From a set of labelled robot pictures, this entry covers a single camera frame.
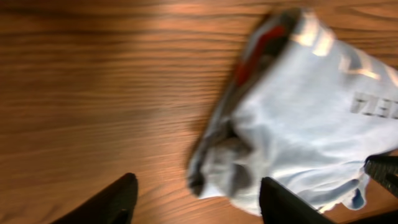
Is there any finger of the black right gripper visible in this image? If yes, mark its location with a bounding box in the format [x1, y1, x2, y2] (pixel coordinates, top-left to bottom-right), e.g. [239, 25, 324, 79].
[364, 156, 397, 197]
[347, 210, 398, 224]

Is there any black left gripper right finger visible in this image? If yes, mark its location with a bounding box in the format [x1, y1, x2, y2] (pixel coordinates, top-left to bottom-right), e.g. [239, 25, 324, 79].
[259, 177, 333, 224]

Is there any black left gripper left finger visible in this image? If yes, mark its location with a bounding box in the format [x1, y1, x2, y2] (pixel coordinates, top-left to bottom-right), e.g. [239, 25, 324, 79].
[52, 173, 138, 224]

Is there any light blue printed t-shirt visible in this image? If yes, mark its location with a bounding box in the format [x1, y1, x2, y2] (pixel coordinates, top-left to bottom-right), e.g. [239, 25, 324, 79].
[187, 8, 397, 215]

